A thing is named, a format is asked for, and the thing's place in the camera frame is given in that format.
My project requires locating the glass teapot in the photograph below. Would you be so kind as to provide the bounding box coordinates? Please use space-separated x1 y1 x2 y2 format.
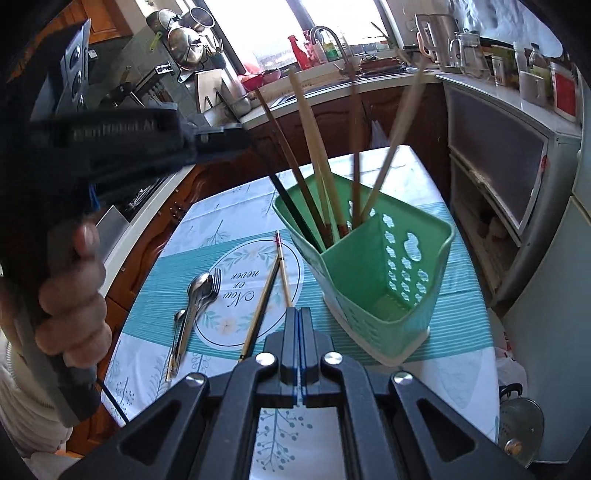
448 30 490 77

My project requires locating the person's left hand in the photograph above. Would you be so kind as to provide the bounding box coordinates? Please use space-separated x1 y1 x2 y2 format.
34 222 112 370

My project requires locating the tan wooden chopstick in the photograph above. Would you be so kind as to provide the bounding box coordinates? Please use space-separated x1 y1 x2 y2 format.
314 161 335 245
288 71 347 236

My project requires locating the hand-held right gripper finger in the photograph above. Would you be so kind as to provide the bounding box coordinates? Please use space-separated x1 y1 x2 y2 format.
60 307 302 480
301 307 536 480

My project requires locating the person's left forearm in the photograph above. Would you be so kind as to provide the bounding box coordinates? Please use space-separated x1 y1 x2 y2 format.
0 339 75 464

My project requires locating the gas stove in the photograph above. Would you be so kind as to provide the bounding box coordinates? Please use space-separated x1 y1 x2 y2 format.
92 175 174 261

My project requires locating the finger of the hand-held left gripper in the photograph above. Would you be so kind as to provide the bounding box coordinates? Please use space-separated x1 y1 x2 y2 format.
178 124 254 163

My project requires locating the cream chopstick red striped end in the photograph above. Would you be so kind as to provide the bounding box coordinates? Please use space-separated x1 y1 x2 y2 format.
274 230 294 310

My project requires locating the small steel spoon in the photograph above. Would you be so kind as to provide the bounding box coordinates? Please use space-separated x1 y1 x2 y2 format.
165 309 186 381

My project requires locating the black chopstick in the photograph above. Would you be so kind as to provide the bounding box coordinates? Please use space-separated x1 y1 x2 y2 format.
247 136 324 254
239 256 283 363

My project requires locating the kitchen window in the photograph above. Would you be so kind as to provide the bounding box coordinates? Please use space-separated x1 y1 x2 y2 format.
203 0 398 70

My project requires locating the steel pot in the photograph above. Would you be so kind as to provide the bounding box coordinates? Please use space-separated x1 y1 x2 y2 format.
182 6 215 33

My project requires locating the grey sideboard cabinet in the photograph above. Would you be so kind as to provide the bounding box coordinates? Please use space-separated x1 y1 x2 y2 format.
436 74 583 305

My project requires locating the dark metal fork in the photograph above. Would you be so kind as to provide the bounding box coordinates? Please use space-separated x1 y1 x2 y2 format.
185 268 223 324

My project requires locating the green plastic utensil holder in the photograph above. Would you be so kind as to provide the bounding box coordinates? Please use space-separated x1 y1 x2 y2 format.
272 171 458 367

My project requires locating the black cable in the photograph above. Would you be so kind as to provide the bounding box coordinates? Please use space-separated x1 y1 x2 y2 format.
97 381 131 426

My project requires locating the red label container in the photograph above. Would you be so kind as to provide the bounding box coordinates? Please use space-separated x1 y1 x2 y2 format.
549 62 580 121

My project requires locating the large steel spoon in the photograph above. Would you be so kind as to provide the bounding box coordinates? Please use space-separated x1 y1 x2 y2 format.
173 272 213 358

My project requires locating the white plastic jug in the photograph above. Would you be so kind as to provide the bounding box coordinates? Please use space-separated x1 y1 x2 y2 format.
517 69 548 109

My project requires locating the wooden wall cabinet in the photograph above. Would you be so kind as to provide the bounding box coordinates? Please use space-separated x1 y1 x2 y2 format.
55 0 134 44

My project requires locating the red print plastic bag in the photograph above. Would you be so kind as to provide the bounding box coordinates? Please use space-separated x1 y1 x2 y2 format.
494 314 529 402

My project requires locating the small steel pot lid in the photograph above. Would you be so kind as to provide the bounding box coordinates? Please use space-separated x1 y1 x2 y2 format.
145 9 178 35

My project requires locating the steel kettle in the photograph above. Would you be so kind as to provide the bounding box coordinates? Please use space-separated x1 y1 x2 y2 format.
413 13 458 70

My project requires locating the white cutting board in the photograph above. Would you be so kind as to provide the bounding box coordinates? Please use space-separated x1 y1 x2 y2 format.
194 69 232 116

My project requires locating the steel pan lid with knob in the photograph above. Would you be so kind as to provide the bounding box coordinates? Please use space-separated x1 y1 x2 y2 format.
499 397 546 467

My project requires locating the steel kitchen faucet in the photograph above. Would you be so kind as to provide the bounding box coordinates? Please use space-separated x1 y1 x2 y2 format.
308 25 352 61

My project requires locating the pink bowl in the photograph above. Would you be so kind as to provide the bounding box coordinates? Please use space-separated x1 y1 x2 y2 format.
240 71 282 90

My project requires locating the red bottle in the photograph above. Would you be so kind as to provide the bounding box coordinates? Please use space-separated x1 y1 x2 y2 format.
288 34 315 70

